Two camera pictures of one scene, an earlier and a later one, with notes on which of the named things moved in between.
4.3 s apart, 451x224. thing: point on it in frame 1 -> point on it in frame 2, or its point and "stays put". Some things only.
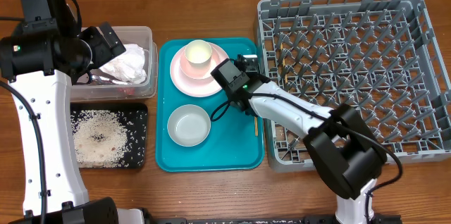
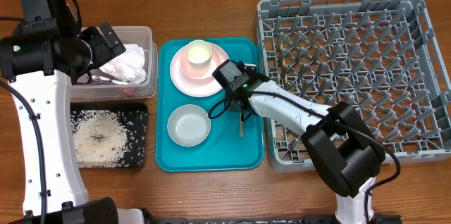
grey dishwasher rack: (372, 51) stays put
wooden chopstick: (283, 63) stays put
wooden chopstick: (256, 127) -> (241, 125)
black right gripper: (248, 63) -> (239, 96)
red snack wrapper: (96, 79) -> (126, 91)
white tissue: (127, 67) stays put
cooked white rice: (101, 138) stays put
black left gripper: (105, 52) stays put
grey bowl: (189, 125) stays put
